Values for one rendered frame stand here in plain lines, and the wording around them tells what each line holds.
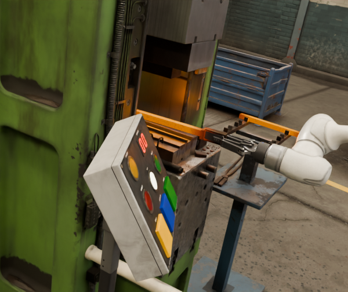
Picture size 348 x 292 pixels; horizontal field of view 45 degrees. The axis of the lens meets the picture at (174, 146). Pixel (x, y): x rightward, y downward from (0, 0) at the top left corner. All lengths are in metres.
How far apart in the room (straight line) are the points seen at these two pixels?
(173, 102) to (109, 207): 1.03
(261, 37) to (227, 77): 4.50
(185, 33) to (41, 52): 0.46
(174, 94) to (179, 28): 0.55
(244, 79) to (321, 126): 3.80
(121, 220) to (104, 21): 0.57
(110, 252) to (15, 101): 0.60
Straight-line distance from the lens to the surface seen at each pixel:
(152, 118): 1.63
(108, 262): 1.16
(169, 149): 1.50
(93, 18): 1.19
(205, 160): 1.65
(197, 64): 1.45
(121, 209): 0.88
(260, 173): 2.18
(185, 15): 1.33
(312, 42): 9.30
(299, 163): 1.42
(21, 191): 1.65
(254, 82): 5.21
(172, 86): 1.83
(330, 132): 1.49
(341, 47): 9.12
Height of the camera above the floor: 1.56
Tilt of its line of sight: 22 degrees down
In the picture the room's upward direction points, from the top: 10 degrees clockwise
